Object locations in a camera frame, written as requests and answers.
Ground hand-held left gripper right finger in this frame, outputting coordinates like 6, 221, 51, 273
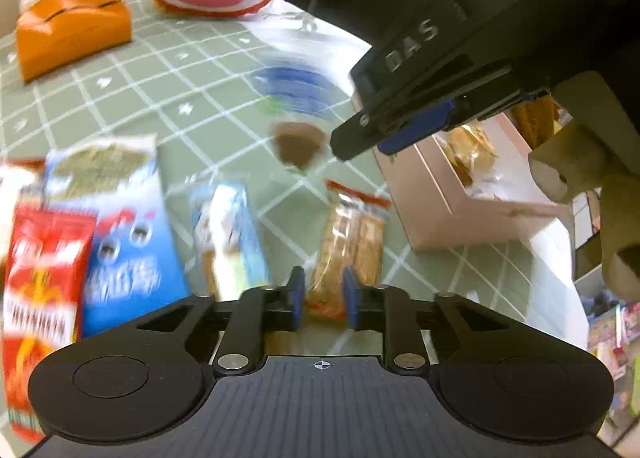
342, 265, 506, 379

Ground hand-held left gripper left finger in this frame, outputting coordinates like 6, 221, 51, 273
135, 265, 307, 379

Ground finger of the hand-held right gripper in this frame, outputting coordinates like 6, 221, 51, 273
377, 91, 548, 155
329, 63, 522, 160

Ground clear bread packet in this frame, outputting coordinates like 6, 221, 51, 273
435, 124, 500, 186

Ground red trimmed cracker packet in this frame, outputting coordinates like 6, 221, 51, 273
305, 179, 393, 321

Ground brown snack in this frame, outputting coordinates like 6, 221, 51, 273
269, 121, 327, 173

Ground pink cardboard box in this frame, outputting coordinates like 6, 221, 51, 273
352, 88, 571, 251

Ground blue striped wrapper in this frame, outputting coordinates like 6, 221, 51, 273
251, 62, 347, 118

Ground blue white biscuit packet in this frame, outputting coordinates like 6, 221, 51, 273
190, 182, 271, 303

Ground brown furry chair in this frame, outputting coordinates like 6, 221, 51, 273
511, 97, 557, 149

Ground blue snack packet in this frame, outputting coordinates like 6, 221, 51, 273
44, 135, 193, 339

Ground green checked tablecloth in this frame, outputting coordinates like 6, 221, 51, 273
0, 0, 531, 444

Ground red snack packet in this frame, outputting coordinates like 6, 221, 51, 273
2, 203, 98, 444

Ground colourful toy boxes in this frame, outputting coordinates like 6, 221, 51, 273
575, 288, 640, 444

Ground orange tissue box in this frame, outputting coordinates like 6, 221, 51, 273
15, 0, 135, 84

